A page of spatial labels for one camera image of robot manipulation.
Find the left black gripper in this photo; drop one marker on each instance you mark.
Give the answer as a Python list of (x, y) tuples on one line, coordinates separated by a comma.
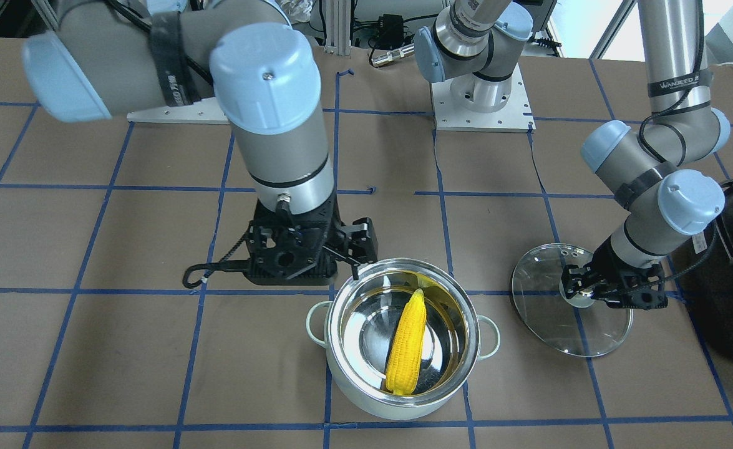
[(609, 256)]

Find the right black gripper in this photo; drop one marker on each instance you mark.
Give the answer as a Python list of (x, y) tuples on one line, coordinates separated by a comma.
[(359, 237)]

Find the glass pot lid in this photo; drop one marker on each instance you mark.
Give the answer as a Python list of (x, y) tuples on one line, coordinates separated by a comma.
[(579, 326)]

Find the yellow corn cob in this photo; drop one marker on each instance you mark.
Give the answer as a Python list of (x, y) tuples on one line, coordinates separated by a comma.
[(402, 370)]

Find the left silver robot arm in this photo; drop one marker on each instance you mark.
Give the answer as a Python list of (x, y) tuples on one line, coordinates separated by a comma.
[(476, 45)]

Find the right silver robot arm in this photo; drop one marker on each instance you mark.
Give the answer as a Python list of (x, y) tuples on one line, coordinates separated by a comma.
[(106, 59)]

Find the pale green steel pot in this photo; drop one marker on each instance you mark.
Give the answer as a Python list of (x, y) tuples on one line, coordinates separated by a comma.
[(357, 328)]

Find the silver metal connector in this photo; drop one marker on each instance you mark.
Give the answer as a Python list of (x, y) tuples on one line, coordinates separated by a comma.
[(392, 56)]

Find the black power adapter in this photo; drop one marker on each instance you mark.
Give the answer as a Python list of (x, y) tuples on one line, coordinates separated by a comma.
[(389, 32)]

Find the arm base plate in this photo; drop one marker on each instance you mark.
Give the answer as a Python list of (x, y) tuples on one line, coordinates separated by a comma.
[(207, 111), (471, 104)]

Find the aluminium frame post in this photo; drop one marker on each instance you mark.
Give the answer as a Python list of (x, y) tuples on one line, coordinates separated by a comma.
[(338, 25)]

